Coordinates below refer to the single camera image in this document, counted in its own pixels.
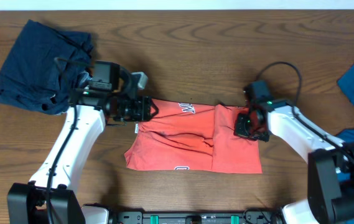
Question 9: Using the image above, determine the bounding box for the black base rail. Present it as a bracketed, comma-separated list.
[108, 209, 285, 224]

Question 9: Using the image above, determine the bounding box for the folded dark navy garment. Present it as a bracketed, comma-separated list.
[0, 20, 93, 115]

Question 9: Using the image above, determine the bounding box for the red t-shirt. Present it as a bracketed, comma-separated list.
[124, 100, 262, 174]

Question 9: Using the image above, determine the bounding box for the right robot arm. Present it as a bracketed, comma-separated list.
[234, 80, 354, 223]

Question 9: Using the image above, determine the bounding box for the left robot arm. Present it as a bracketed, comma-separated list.
[7, 60, 159, 223]

